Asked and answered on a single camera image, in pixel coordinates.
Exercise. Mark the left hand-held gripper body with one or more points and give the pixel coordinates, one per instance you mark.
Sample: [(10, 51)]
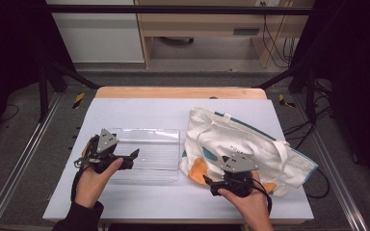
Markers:
[(104, 142)]

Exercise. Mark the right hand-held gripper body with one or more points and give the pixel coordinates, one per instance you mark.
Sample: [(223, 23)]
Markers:
[(237, 165)]

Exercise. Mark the clear plastic container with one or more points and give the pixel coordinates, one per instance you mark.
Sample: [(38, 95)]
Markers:
[(154, 154)]

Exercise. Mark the white printed tote bag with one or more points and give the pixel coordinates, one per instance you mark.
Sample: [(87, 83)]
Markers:
[(237, 138)]

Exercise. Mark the person's right hand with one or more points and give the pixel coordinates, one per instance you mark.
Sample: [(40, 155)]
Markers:
[(253, 207)]

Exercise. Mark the person's left hand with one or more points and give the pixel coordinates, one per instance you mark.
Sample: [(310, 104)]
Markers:
[(90, 187)]

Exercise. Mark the white table mat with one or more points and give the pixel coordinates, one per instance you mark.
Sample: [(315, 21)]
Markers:
[(147, 112)]

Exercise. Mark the yellow black tape strip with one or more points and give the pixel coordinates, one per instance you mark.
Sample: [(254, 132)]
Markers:
[(78, 100), (284, 101)]

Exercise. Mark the black stand leg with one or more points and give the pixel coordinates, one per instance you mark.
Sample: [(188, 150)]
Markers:
[(310, 93), (43, 93)]

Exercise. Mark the white cabinet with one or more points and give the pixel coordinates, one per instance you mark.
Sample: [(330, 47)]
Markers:
[(99, 35)]

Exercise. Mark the black curtain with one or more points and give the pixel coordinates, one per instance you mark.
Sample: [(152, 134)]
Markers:
[(13, 48), (359, 64)]

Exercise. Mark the wooden desk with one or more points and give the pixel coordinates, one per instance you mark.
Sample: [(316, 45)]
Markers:
[(199, 22)]

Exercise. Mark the aluminium rail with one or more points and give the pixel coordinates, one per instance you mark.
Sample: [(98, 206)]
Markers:
[(22, 154), (337, 179)]

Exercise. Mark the black frame bar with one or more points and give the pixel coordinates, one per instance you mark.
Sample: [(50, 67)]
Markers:
[(173, 9)]

